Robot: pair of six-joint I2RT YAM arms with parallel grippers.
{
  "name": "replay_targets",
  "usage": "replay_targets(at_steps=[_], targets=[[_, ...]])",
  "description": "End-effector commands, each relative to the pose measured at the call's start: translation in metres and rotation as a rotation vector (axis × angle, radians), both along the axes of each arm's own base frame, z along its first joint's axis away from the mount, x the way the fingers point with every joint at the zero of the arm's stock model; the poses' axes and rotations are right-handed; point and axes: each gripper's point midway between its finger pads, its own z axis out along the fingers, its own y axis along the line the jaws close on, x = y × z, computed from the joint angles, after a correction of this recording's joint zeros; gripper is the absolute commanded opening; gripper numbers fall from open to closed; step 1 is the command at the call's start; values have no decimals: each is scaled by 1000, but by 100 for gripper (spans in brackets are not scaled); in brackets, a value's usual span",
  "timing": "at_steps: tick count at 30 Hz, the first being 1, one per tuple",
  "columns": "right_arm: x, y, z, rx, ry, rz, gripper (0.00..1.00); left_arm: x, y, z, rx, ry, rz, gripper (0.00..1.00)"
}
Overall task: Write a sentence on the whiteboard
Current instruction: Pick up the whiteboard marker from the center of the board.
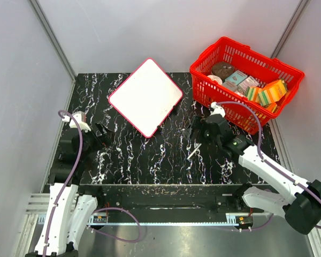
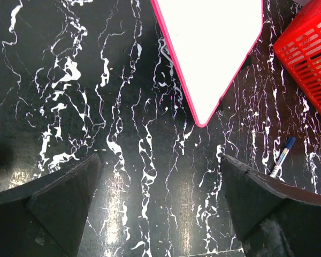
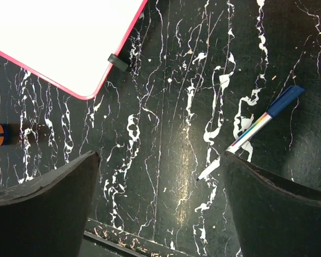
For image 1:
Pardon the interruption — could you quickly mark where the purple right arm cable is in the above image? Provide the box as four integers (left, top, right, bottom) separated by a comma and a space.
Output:
216, 101, 321, 230

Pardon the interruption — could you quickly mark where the teal small box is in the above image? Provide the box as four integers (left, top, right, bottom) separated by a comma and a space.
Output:
225, 70, 248, 85

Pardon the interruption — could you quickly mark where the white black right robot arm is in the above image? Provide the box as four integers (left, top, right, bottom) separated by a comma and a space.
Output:
186, 114, 321, 235

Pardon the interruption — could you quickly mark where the white blue whiteboard marker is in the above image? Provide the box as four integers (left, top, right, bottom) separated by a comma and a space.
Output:
187, 143, 202, 160

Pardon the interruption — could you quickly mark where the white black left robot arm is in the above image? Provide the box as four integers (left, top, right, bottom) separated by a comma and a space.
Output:
27, 123, 114, 256

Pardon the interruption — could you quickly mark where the red plastic shopping basket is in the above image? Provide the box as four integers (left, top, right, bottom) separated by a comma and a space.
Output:
189, 37, 304, 134

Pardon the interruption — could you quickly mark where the yellow green sponge pack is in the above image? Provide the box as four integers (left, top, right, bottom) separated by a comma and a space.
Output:
245, 87, 262, 103

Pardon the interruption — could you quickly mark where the pink framed whiteboard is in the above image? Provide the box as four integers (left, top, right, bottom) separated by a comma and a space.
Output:
108, 58, 183, 138

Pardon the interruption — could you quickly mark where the pink white small box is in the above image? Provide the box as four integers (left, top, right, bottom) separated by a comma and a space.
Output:
237, 76, 259, 95

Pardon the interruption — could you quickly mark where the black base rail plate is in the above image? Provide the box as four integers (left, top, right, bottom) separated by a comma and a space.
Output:
78, 184, 260, 213

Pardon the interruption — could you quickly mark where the brown round item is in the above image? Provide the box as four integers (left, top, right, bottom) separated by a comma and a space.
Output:
211, 62, 234, 80

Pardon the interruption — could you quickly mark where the white tape roll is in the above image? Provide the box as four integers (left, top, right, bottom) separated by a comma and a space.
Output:
208, 74, 223, 85

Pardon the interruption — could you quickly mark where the orange sponge pack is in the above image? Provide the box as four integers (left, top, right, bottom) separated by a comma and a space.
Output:
257, 79, 287, 106

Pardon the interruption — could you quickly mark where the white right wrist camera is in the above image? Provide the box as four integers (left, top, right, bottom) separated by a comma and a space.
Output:
209, 102, 225, 118

